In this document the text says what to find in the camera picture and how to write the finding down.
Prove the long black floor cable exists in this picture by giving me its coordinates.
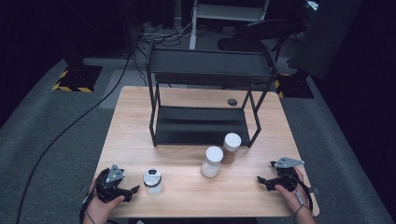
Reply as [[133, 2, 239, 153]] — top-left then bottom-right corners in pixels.
[[14, 50, 134, 224]]

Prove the person's left hand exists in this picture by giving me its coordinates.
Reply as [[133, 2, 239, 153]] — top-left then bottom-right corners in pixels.
[[83, 189, 126, 224]]

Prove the grey curtain panel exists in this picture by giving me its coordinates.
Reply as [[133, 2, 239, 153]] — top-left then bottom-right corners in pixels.
[[287, 0, 364, 80]]

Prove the bundle of floor cables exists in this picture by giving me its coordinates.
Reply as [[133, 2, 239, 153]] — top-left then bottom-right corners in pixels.
[[135, 21, 192, 49]]

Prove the white metal stand frame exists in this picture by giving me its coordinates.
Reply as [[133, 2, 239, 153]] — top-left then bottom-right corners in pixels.
[[189, 0, 271, 50]]

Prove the person's right hand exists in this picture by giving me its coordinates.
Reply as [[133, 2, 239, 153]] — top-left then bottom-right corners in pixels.
[[274, 167, 315, 216]]

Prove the hand-held gripper cable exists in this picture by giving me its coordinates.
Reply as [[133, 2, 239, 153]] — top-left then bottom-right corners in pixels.
[[78, 169, 108, 224], [289, 172, 314, 216]]

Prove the right hand-held gripper cable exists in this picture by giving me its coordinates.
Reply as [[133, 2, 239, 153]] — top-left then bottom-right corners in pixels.
[[289, 172, 314, 216]]

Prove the white-lidded jar brown powder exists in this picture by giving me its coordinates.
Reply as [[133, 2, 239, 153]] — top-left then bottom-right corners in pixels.
[[220, 133, 243, 165]]

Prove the black yellow striped stand base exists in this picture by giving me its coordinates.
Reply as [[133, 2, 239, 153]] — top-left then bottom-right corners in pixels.
[[273, 72, 315, 100], [51, 63, 104, 93]]

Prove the white-lidded jar white powder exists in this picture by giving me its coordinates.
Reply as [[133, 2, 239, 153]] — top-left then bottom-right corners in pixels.
[[200, 146, 224, 179]]

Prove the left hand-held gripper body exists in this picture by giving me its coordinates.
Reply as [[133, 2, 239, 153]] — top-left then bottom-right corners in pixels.
[[94, 163, 132, 203]]

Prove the black metal two-tier shelf rack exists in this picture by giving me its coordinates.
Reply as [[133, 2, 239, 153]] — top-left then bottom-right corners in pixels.
[[145, 41, 278, 148]]

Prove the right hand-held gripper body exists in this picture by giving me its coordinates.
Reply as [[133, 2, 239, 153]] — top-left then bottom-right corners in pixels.
[[270, 157, 305, 192]]

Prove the left hand-held gripper cable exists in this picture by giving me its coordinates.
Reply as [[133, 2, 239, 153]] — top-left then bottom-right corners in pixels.
[[78, 169, 108, 224]]

